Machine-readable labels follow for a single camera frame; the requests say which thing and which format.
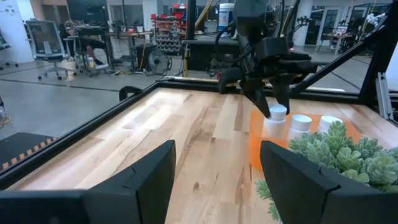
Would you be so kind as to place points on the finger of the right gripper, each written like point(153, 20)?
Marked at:
point(282, 91)
point(258, 93)

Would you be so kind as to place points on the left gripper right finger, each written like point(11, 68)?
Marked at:
point(304, 199)

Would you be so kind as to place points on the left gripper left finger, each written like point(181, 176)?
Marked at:
point(140, 199)

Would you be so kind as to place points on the white pill bottle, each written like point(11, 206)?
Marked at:
point(273, 127)
point(299, 124)
point(328, 120)

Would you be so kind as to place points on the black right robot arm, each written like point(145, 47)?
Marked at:
point(250, 15)

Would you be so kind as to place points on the orange plastic basket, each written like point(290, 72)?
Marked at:
point(258, 149)

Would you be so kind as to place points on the black side table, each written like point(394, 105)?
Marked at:
point(205, 53)

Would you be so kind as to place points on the white wipes tub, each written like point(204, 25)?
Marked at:
point(226, 15)

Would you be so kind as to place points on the green succulent plant in pot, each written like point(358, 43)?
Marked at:
point(357, 155)

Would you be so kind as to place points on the black upright pole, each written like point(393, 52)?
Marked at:
point(191, 18)

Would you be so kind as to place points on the black floor fan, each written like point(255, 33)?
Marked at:
point(158, 62)

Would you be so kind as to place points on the shelf with red bins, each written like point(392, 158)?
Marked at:
point(168, 37)

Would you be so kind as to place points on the silver aluminium extrusion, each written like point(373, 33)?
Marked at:
point(384, 96)

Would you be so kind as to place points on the black table clamp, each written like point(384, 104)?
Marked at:
point(129, 91)

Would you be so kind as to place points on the black hazard-striped floor mat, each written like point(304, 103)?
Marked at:
point(18, 146)

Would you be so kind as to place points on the person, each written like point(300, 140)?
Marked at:
point(90, 43)

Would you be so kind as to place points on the black office desk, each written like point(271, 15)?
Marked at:
point(90, 30)

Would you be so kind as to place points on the grey office chair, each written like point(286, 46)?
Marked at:
point(45, 39)

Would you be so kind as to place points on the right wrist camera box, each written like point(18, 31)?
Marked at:
point(272, 48)

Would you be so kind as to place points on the black aluminium frame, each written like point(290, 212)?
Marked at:
point(77, 133)

